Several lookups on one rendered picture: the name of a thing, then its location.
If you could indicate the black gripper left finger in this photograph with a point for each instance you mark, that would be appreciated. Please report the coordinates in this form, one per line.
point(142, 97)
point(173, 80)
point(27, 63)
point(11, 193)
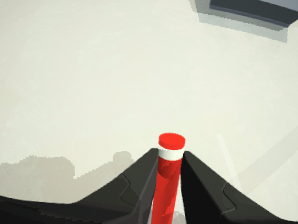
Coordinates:
point(124, 200)

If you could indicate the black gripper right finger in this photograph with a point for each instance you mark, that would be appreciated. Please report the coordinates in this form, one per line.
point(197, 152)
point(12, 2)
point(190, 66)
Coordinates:
point(209, 199)

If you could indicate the red peg with white band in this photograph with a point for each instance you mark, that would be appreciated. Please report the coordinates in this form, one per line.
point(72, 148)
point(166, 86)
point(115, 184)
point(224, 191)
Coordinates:
point(172, 148)

